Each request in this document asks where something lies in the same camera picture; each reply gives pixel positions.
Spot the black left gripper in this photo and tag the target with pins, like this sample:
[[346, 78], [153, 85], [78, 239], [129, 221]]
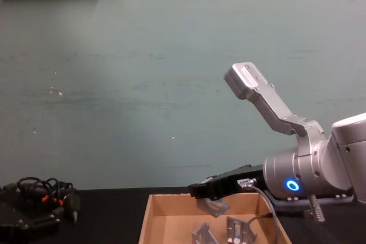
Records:
[[11, 208]]

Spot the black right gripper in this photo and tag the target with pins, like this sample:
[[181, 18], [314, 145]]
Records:
[[237, 176]]

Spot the small grey plastic bracket piece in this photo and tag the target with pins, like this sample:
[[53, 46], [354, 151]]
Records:
[[214, 207], [204, 234], [238, 228]]

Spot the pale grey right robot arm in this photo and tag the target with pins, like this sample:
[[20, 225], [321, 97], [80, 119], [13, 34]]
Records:
[[311, 152]]

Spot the shallow brown cardboard tray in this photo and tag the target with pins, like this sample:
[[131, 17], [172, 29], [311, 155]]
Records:
[[171, 221]]

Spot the black table cloth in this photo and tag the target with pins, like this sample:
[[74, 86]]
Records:
[[114, 218]]

